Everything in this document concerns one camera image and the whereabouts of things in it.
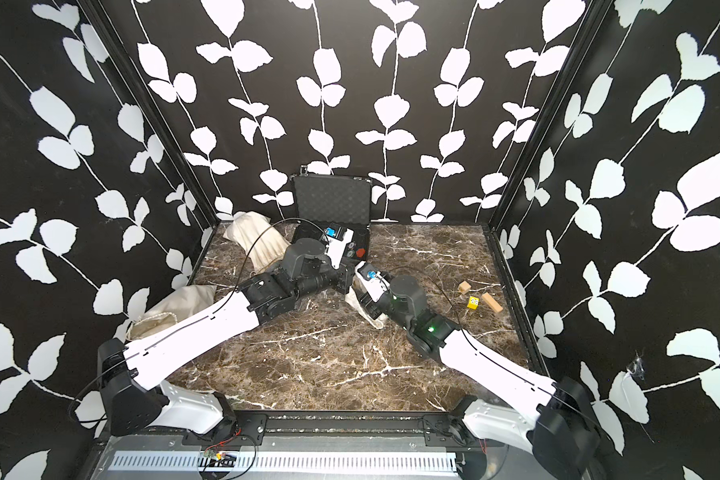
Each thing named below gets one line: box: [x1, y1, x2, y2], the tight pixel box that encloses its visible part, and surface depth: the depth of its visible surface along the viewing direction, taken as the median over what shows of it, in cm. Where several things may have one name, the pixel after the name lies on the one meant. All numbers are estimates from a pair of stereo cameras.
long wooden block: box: [481, 292, 503, 313], surface depth 100 cm
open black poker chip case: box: [293, 173, 372, 261], surface depth 110 cm
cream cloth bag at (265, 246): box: [222, 211, 291, 273], surface depth 109 cm
